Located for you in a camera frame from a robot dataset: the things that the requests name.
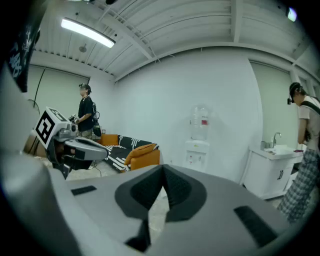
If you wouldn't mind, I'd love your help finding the orange sofa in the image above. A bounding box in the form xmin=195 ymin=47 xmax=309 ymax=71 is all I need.
xmin=96 ymin=133 xmax=161 ymax=174

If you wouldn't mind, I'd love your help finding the person's left hand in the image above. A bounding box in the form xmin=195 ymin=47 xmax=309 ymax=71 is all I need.
xmin=54 ymin=142 xmax=76 ymax=163

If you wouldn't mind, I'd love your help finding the chrome faucet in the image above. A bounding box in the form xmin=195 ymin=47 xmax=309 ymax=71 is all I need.
xmin=271 ymin=131 xmax=283 ymax=149

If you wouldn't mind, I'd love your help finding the person's left forearm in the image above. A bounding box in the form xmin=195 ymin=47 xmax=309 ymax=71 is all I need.
xmin=23 ymin=129 xmax=48 ymax=159

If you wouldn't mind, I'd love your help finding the white water dispenser cabinet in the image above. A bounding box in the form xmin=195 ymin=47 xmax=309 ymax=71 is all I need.
xmin=183 ymin=139 xmax=210 ymax=174

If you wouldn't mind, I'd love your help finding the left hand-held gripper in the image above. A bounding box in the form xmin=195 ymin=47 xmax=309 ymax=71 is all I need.
xmin=34 ymin=106 xmax=110 ymax=180

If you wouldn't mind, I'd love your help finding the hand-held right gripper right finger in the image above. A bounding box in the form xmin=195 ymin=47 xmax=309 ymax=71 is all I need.
xmin=150 ymin=164 xmax=291 ymax=256

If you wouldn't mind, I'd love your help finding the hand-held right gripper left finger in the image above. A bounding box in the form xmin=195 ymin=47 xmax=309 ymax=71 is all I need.
xmin=48 ymin=164 xmax=165 ymax=256

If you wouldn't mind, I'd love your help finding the white roller blind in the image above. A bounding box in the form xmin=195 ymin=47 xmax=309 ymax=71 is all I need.
xmin=24 ymin=64 xmax=91 ymax=121
xmin=249 ymin=59 xmax=301 ymax=151

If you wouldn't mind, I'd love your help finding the black white striped blanket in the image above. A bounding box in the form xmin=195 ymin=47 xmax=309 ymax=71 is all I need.
xmin=103 ymin=134 xmax=159 ymax=173

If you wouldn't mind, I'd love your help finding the orange cushion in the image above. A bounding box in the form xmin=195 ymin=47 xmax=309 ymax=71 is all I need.
xmin=124 ymin=143 xmax=158 ymax=166

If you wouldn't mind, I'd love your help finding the clear water bottle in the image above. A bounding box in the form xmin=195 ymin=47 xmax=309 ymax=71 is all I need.
xmin=189 ymin=104 xmax=210 ymax=142

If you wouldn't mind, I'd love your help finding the person's black printed shirt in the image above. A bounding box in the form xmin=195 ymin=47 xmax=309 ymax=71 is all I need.
xmin=4 ymin=13 xmax=43 ymax=94

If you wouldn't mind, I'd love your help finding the long ceiling lamp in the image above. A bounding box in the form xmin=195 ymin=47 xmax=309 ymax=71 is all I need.
xmin=60 ymin=16 xmax=116 ymax=49

